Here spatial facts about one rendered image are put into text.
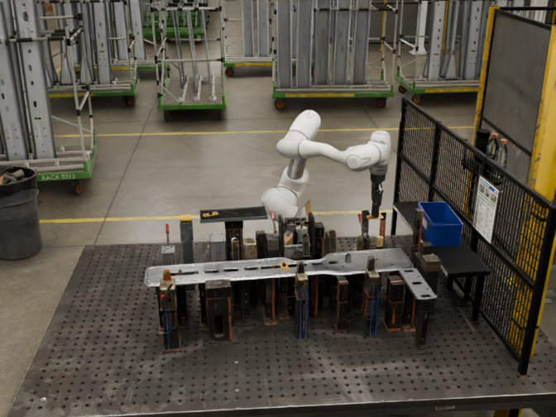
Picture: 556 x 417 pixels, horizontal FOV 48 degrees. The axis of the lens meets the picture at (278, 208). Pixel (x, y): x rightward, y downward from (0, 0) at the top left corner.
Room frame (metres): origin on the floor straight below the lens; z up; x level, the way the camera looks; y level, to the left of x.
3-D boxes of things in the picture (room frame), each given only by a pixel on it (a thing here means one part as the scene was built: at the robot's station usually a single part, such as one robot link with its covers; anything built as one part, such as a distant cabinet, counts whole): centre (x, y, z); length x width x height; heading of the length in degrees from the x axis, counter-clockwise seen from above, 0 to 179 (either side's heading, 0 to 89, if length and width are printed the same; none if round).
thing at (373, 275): (2.68, -0.47, 0.87); 0.12 x 0.09 x 0.35; 8
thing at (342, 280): (2.69, -0.33, 0.84); 0.11 x 0.08 x 0.29; 8
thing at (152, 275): (2.81, -0.01, 1.00); 1.38 x 0.22 x 0.02; 98
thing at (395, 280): (2.72, -0.59, 0.84); 0.11 x 0.10 x 0.28; 8
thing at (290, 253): (3.04, -0.10, 0.94); 0.18 x 0.13 x 0.49; 98
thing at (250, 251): (2.95, 0.15, 0.89); 0.13 x 0.11 x 0.38; 8
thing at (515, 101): (4.93, -1.88, 1.00); 1.34 x 0.14 x 2.00; 4
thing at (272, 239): (3.01, 0.03, 0.89); 0.13 x 0.11 x 0.38; 8
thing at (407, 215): (3.15, -0.89, 1.01); 0.90 x 0.22 x 0.03; 8
